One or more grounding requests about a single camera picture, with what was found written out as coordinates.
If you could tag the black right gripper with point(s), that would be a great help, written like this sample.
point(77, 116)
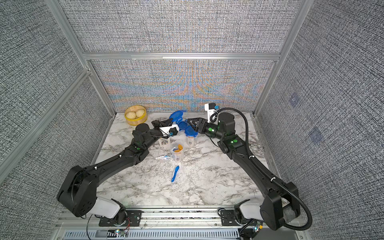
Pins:
point(202, 126)

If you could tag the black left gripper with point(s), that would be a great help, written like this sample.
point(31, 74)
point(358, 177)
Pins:
point(162, 124)

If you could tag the clear plastic container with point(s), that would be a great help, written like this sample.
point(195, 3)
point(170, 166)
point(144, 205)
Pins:
point(191, 141)
point(177, 156)

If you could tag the blue lid back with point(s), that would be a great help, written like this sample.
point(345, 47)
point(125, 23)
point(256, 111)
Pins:
point(177, 116)

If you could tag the blue lid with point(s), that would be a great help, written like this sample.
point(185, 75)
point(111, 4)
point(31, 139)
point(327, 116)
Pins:
point(177, 116)
point(190, 132)
point(183, 125)

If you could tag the orange cap bottle four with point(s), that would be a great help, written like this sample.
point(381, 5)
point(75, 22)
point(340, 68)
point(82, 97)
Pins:
point(180, 148)

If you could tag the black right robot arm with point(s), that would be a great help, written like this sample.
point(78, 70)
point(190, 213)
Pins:
point(281, 206)

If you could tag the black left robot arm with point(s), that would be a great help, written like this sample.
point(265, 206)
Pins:
point(78, 192)

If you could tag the orange cap bottle two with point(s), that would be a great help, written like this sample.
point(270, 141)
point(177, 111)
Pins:
point(165, 144)

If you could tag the right cream dumpling bun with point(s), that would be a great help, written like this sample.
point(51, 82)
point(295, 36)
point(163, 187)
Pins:
point(140, 112)

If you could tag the cream dumpling bun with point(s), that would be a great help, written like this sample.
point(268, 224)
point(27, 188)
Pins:
point(131, 115)
point(140, 112)

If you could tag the yellow bamboo steamer basket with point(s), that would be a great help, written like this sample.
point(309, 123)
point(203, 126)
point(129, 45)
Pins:
point(136, 121)

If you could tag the left cream dumpling bun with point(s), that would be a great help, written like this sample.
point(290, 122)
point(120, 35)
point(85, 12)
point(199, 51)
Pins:
point(131, 115)

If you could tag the toothpaste tube left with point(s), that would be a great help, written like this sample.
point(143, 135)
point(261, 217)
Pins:
point(165, 157)

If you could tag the blue toothbrush lower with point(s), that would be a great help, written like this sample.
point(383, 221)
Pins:
point(176, 169)

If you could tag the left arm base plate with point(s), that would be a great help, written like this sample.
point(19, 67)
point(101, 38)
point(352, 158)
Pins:
point(123, 218)

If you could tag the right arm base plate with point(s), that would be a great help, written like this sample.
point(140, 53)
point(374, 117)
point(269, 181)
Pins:
point(231, 218)

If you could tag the aluminium front rail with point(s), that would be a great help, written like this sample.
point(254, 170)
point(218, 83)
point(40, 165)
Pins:
point(168, 223)

